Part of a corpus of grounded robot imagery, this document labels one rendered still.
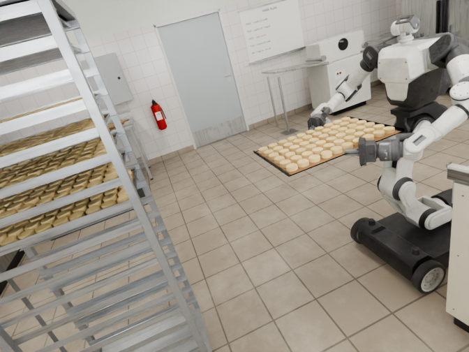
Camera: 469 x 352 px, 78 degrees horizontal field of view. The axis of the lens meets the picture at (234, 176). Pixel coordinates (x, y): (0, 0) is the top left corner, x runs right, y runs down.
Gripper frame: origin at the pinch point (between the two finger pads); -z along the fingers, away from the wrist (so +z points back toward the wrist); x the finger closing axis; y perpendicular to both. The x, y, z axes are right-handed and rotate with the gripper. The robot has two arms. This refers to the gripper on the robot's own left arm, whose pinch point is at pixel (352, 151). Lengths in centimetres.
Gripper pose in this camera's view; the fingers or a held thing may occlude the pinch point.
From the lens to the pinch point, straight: 137.7
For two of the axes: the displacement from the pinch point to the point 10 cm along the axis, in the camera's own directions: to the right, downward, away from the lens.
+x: -2.4, -8.8, -4.0
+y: -4.3, 4.7, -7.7
